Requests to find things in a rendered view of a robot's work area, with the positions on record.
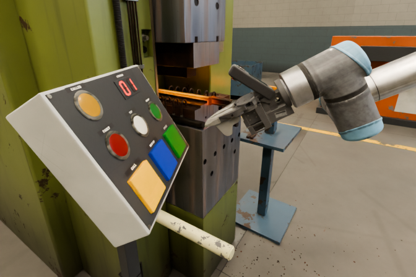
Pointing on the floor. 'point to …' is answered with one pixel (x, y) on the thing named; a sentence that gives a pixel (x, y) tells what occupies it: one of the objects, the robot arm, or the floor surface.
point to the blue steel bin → (236, 89)
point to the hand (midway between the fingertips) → (207, 121)
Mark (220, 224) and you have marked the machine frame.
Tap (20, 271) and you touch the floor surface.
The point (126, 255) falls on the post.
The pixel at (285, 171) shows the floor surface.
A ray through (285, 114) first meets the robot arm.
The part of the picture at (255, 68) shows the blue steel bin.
